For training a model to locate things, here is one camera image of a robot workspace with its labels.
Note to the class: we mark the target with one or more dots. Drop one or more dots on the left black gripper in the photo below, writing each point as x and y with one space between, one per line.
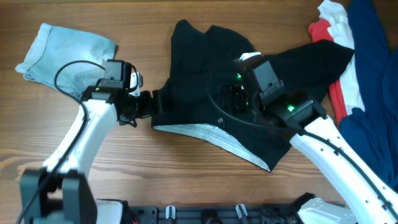
147 110

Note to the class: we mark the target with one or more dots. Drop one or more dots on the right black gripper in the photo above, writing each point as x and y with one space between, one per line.
235 91

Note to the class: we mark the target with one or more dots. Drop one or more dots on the black shorts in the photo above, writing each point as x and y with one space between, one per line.
202 62

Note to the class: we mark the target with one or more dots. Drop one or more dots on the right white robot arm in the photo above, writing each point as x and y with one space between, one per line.
313 133

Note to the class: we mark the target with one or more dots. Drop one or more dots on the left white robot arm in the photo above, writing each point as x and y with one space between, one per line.
59 191

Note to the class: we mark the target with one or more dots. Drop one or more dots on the folded light blue denim shorts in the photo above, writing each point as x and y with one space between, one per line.
72 59

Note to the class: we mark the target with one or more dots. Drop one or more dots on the red cloth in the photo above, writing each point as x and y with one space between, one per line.
318 31

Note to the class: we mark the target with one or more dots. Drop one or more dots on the navy blue garment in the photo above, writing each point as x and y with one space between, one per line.
372 131

